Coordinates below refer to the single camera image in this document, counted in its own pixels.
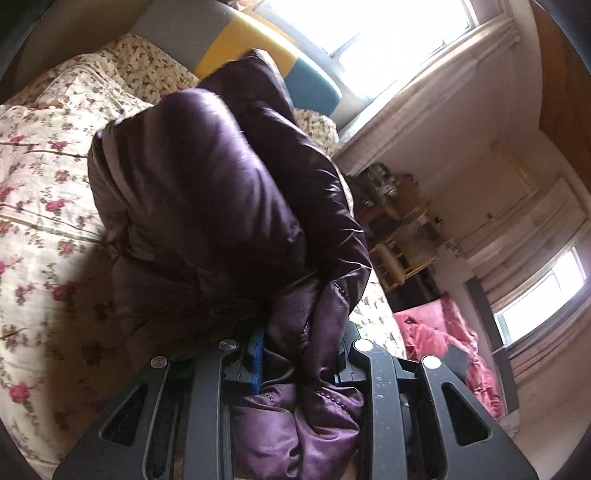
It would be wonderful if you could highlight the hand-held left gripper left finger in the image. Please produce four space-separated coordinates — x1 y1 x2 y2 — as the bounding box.
52 333 267 480

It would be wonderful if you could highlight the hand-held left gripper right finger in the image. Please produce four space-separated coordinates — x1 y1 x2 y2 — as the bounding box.
333 322 539 480

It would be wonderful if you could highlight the purple quilted puffer jacket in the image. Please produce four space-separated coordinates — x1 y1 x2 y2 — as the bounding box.
88 48 373 480

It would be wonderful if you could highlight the pink crumpled cloth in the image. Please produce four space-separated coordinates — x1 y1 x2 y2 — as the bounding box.
392 294 507 422

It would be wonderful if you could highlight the wooden chair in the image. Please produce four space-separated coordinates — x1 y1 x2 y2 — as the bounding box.
369 241 439 292

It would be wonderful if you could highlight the cluttered wooden table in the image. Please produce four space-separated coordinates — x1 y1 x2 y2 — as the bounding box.
346 164 441 252

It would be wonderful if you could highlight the small bright window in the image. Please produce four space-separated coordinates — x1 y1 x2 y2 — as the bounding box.
492 247 591 352

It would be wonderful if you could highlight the pale pink curtain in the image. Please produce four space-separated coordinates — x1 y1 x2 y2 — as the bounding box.
455 178 591 324

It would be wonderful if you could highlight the floral cream duvet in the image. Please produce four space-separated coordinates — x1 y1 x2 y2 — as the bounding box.
0 34 408 480

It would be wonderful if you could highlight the grey yellow blue headboard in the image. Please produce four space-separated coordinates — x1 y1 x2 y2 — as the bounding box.
130 4 343 115

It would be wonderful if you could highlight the brown wooden panel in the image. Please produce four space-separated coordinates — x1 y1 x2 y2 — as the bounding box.
530 0 591 162

